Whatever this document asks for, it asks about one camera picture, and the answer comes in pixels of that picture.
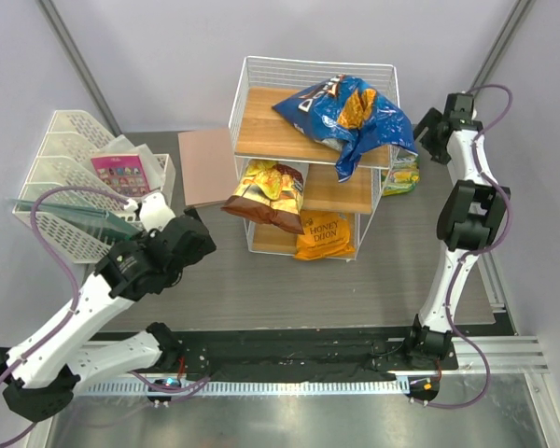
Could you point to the white wire shelf rack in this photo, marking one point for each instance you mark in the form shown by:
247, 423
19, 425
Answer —
259, 71

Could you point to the right aluminium frame post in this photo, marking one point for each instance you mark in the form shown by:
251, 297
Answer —
507, 32

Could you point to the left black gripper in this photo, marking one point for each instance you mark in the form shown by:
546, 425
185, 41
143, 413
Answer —
208, 247

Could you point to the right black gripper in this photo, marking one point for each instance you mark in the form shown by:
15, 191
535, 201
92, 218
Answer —
429, 120

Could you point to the green yellow snack bag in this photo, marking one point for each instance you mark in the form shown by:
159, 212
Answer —
403, 177

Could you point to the top wooden shelf board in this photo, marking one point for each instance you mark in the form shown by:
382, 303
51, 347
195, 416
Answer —
265, 134

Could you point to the left aluminium frame post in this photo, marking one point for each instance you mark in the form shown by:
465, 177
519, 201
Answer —
76, 59

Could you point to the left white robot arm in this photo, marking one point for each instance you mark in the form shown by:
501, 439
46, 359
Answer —
43, 374

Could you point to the pink sticker booklet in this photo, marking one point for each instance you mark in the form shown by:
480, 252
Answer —
124, 173

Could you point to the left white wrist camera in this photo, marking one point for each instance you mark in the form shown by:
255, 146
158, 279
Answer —
151, 212

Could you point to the pink flat board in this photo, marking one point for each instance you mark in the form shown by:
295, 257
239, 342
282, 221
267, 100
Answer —
207, 165

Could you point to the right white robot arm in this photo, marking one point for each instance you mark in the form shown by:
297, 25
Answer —
468, 225

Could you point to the orange honey dijon chips bag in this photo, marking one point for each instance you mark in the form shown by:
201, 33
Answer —
325, 235

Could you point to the brown Chuba cassava chips bag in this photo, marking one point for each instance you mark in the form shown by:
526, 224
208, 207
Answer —
270, 192

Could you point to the blue Doritos chips bag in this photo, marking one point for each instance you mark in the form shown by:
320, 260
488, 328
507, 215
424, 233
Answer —
349, 115

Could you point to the green translucent folder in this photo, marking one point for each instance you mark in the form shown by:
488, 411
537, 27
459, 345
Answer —
100, 224

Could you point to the black base mat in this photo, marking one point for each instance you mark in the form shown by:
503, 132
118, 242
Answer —
293, 356

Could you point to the aluminium frame post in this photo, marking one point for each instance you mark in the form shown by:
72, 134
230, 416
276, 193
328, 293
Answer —
507, 32
76, 59

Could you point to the white slotted cable duct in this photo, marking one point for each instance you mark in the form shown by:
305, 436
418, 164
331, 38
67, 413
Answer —
128, 386

